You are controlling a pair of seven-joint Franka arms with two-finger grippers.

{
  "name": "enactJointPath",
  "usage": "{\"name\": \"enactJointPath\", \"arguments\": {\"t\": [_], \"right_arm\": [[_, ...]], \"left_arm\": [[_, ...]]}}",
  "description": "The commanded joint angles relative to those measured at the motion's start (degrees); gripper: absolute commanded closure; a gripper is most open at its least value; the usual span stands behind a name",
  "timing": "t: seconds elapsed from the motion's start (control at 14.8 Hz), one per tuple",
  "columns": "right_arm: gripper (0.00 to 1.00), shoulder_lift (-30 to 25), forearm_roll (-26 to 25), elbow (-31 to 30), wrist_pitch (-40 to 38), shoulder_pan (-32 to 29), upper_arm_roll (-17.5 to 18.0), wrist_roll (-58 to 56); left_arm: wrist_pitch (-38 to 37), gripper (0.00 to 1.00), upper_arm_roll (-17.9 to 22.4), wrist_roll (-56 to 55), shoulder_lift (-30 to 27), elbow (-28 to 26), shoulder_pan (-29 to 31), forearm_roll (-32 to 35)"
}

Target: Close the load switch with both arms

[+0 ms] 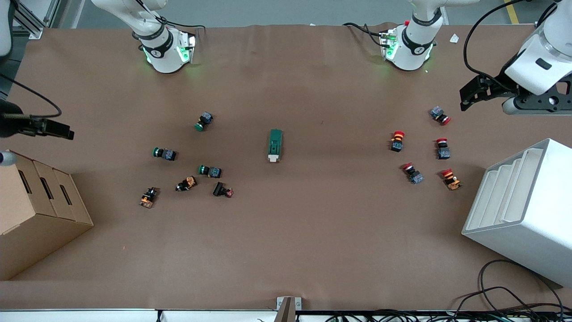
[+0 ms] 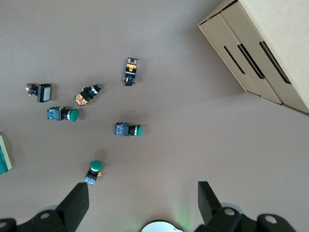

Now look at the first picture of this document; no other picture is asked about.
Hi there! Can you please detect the brown cardboard box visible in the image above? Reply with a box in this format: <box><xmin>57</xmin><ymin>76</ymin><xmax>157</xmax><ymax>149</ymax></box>
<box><xmin>0</xmin><ymin>149</ymin><xmax>94</xmax><ymax>281</ymax></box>

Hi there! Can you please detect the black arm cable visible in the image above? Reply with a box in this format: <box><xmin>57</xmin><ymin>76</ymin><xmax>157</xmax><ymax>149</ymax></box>
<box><xmin>463</xmin><ymin>0</ymin><xmax>555</xmax><ymax>85</ymax></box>
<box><xmin>0</xmin><ymin>74</ymin><xmax>62</xmax><ymax>118</ymax></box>

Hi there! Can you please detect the white table edge rail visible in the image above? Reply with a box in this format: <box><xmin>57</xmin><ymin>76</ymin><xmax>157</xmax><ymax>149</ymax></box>
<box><xmin>0</xmin><ymin>309</ymin><xmax>572</xmax><ymax>322</ymax></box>

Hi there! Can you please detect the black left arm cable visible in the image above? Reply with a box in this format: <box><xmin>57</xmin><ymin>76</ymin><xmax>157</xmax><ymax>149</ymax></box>
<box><xmin>463</xmin><ymin>0</ymin><xmax>555</xmax><ymax>85</ymax></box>

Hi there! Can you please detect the black looped floor cable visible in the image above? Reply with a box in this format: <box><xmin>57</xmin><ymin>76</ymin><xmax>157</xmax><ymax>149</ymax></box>
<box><xmin>454</xmin><ymin>259</ymin><xmax>566</xmax><ymax>314</ymax></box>

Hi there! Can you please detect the black base cable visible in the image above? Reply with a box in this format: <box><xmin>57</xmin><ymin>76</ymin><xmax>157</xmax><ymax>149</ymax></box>
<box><xmin>139</xmin><ymin>0</ymin><xmax>204</xmax><ymax>31</ymax></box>
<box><xmin>343</xmin><ymin>21</ymin><xmax>394</xmax><ymax>47</ymax></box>

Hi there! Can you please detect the green load switch white handle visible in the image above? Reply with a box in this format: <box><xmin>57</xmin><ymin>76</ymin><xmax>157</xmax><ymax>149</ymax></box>
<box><xmin>267</xmin><ymin>129</ymin><xmax>284</xmax><ymax>162</ymax></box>

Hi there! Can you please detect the grey metal table bracket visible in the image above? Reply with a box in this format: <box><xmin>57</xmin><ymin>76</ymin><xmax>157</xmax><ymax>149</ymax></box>
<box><xmin>276</xmin><ymin>296</ymin><xmax>302</xmax><ymax>322</ymax></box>

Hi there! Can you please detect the aluminium frame profile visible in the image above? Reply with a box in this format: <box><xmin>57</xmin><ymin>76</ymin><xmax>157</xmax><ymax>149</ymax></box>
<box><xmin>13</xmin><ymin>0</ymin><xmax>63</xmax><ymax>38</ymax></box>
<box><xmin>534</xmin><ymin>0</ymin><xmax>572</xmax><ymax>34</ymax></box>

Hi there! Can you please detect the white stepped plastic bin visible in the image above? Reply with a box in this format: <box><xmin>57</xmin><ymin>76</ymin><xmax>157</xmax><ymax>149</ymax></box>
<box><xmin>462</xmin><ymin>138</ymin><xmax>572</xmax><ymax>288</ymax></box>

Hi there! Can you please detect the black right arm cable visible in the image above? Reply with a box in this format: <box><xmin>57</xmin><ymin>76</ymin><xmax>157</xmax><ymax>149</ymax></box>
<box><xmin>0</xmin><ymin>74</ymin><xmax>62</xmax><ymax>118</ymax></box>

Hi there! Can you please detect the brown table mat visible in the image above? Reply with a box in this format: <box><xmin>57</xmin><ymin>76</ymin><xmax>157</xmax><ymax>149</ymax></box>
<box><xmin>0</xmin><ymin>22</ymin><xmax>572</xmax><ymax>311</ymax></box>

